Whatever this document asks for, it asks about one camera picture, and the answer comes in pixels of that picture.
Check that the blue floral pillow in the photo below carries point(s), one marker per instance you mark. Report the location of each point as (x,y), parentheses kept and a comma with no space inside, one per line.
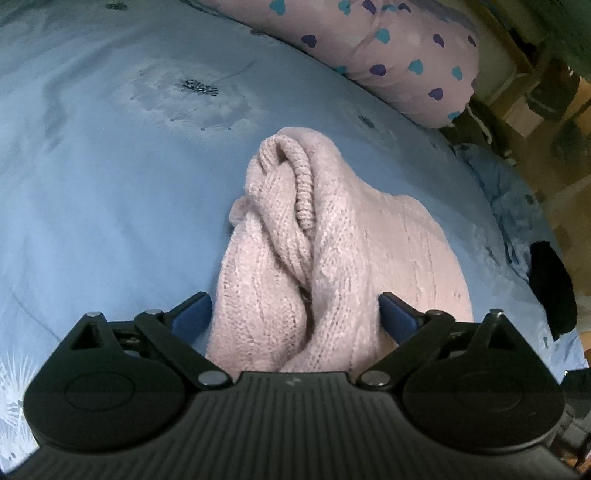
(503,198)

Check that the wooden bed headboard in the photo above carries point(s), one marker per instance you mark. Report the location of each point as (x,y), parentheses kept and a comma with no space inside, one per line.
(505,50)

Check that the black cloth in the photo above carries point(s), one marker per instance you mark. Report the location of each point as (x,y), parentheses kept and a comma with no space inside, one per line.
(551,286)

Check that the teal printed cloth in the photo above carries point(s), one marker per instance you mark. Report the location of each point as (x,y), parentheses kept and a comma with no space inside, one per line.
(575,32)

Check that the pink heart print quilt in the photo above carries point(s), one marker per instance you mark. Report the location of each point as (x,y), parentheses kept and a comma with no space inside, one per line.
(397,41)

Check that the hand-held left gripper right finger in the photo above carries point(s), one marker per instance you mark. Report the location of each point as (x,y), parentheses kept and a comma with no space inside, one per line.
(395,316)

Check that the blue floral bed sheet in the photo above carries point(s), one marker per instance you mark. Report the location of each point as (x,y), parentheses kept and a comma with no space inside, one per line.
(115,194)

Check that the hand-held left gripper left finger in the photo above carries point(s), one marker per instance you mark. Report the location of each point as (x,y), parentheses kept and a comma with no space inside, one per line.
(194,314)

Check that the pink knitted cardigan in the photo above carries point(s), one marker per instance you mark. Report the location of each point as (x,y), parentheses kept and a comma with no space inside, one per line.
(360,240)

